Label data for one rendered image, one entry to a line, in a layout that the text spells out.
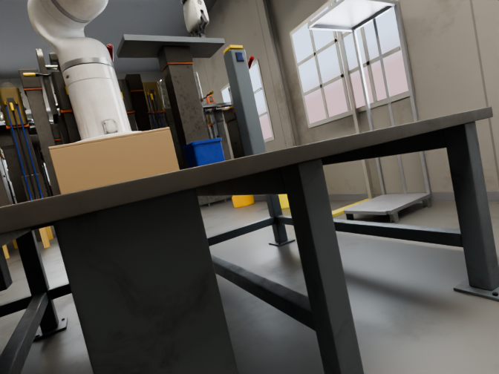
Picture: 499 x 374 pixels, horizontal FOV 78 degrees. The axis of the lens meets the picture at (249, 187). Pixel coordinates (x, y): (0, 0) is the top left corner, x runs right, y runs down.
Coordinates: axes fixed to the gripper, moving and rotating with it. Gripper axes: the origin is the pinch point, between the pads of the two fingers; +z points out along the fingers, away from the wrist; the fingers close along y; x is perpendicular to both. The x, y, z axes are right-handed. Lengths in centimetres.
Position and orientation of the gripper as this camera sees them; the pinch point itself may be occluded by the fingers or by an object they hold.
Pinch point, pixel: (200, 41)
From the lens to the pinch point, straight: 132.7
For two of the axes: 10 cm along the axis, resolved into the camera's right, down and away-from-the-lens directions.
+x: -7.6, 2.1, -6.2
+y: -6.2, 0.8, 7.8
